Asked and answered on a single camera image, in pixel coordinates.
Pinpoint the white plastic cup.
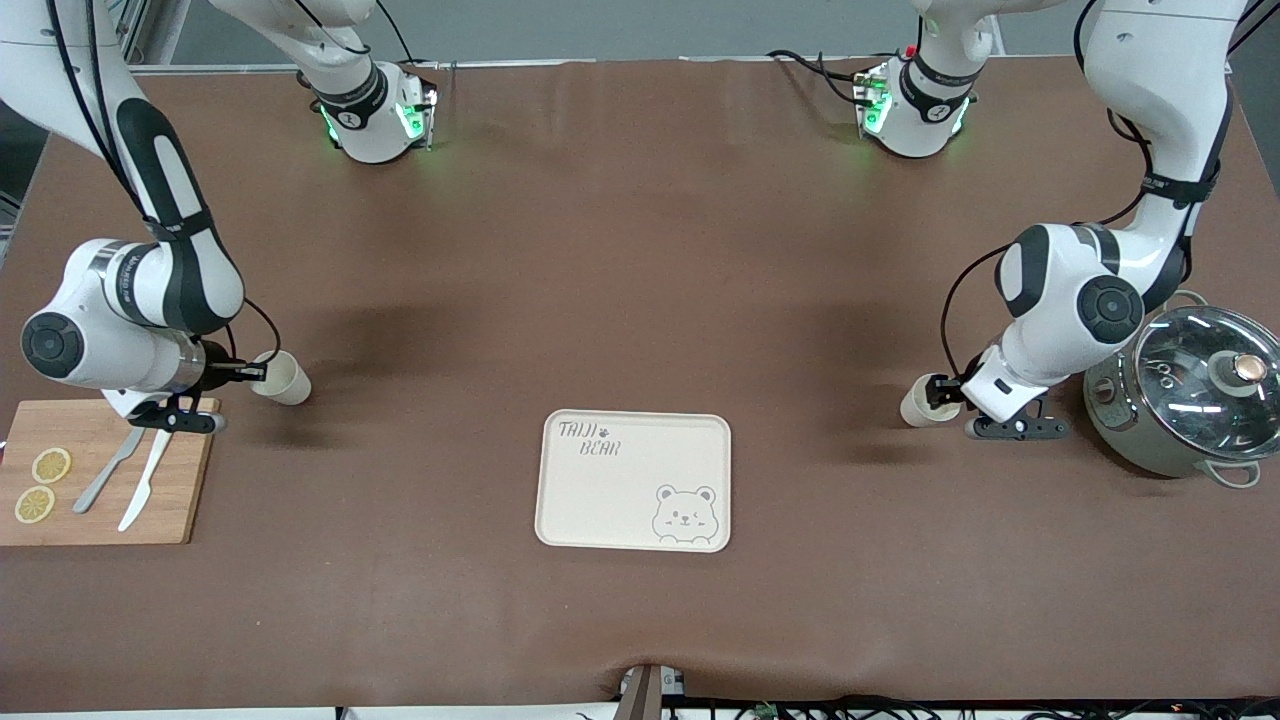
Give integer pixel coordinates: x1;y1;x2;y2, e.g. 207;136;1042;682
899;375;963;429
250;350;313;407

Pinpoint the cream tray with bear print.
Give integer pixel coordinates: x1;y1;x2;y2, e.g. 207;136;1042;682
534;409;733;554

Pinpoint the grey-green electric cooking pot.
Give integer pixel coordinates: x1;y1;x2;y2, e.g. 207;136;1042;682
1083;290;1280;490

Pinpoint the white plastic knife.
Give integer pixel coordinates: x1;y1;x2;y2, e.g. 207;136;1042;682
117;430;173;533

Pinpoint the grey plastic knife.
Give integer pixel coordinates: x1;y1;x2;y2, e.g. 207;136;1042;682
73;425;147;515

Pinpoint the bamboo cutting board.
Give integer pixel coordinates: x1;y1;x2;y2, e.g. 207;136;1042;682
0;398;221;547

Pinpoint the glass pot lid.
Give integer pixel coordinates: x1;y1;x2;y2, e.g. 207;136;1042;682
1134;305;1280;463

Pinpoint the brown table cover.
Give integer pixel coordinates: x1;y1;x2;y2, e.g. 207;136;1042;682
0;55;1280;713

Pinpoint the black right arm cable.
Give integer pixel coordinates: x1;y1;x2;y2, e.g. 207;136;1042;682
45;0;283;366

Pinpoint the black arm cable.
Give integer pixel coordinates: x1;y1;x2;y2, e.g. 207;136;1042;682
45;0;283;366
940;0;1233;386

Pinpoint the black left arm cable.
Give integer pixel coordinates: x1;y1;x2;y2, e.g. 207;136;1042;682
940;0;1233;386

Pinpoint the black left base cable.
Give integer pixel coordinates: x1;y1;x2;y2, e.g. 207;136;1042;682
766;47;886;109

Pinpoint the black base cable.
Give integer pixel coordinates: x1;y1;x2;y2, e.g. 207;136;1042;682
766;47;886;109
372;0;443;73

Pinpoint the black right base cable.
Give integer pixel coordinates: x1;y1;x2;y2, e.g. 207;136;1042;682
372;0;443;73

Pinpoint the grey table edge mount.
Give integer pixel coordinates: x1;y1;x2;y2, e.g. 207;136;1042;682
618;662;691;720

